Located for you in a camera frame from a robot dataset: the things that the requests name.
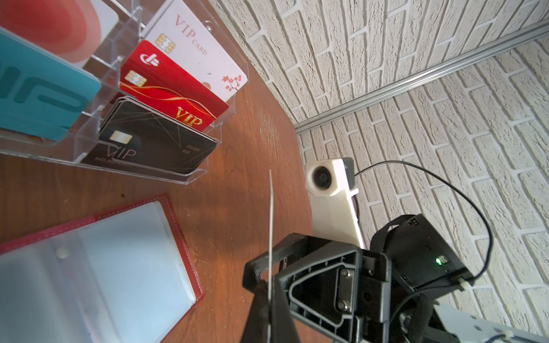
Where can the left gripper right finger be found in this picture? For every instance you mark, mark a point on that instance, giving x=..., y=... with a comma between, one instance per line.
x=283, y=329

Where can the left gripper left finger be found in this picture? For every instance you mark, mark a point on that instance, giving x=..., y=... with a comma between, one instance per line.
x=256, y=329

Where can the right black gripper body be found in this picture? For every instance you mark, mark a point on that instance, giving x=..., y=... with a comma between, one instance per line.
x=335, y=288

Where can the red leather card holder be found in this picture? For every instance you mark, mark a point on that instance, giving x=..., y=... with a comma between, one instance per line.
x=120, y=276

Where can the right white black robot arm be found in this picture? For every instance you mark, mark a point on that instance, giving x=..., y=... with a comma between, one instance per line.
x=425, y=269

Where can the black cards in organizer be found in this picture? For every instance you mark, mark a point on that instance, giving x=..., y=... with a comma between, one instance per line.
x=137, y=139

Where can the clear acrylic card organizer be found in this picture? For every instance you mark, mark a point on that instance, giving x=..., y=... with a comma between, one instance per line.
x=106, y=64

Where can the red card in organizer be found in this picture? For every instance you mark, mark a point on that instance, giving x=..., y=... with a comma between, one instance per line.
x=155, y=80

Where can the white VIP card in organizer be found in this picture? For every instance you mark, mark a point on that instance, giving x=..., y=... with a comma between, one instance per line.
x=183, y=37

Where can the teal card in organizer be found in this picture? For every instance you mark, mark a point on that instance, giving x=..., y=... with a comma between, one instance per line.
x=41, y=95

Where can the white red-dot card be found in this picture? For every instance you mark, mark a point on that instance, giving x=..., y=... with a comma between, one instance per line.
x=70, y=29

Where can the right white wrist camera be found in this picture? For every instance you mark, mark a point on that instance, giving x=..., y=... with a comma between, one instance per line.
x=331, y=185

